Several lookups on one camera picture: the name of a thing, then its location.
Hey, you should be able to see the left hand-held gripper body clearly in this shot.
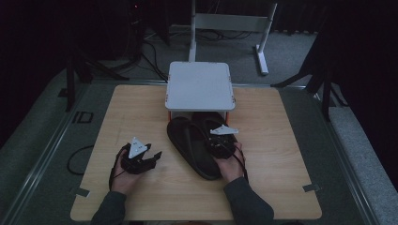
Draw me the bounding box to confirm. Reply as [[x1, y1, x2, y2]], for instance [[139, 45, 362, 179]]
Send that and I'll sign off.
[[119, 136, 155, 175]]

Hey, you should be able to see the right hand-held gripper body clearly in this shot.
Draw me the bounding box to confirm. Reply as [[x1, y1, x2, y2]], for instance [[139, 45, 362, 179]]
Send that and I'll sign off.
[[205, 124, 239, 159]]

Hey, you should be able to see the black slipper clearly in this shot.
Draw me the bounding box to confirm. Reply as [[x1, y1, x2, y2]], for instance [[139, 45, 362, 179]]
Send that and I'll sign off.
[[166, 116, 222, 182], [191, 111, 238, 151]]

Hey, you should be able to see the grey two-tier shoe rack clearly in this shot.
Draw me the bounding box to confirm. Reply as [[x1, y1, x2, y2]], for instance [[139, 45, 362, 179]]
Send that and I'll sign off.
[[164, 61, 237, 125]]

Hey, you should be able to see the person's left hand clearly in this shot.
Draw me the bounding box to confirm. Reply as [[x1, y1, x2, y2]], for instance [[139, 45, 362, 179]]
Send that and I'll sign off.
[[110, 148, 146, 196]]

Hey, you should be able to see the person's right hand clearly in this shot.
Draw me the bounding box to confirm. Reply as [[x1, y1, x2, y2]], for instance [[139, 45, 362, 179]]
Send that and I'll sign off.
[[213, 142, 247, 184]]

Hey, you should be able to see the grey tape piece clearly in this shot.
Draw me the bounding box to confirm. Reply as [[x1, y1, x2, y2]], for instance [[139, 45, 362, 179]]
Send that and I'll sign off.
[[74, 187, 92, 199], [301, 183, 321, 193]]

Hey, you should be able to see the black metal stand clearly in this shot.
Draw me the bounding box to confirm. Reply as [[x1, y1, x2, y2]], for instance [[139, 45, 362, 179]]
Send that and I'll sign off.
[[64, 46, 130, 113], [270, 31, 349, 123]]

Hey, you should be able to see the right hand-held gripper cable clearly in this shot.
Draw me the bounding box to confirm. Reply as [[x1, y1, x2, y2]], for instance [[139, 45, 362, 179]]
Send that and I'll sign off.
[[224, 143, 250, 184]]

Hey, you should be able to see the hand-held gripper cable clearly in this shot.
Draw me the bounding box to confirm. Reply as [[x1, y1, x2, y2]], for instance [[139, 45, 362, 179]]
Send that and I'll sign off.
[[108, 152, 127, 192], [224, 143, 250, 184]]

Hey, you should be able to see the left hand-held gripper cable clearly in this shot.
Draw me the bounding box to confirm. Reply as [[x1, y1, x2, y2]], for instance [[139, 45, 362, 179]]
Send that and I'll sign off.
[[108, 152, 127, 192]]

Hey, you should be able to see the black cable on floor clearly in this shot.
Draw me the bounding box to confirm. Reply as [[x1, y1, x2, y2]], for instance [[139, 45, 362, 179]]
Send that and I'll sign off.
[[66, 144, 95, 176]]

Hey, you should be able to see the bundle of black cables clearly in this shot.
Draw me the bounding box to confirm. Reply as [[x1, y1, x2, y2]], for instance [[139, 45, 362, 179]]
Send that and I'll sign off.
[[137, 29, 170, 83]]

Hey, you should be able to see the metal floor rail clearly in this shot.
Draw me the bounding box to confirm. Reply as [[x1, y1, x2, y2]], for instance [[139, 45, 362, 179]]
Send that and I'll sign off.
[[0, 82, 95, 225]]

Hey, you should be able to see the white metal desk frame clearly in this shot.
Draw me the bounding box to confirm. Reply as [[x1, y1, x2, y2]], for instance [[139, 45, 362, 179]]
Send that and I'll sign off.
[[188, 0, 279, 76]]

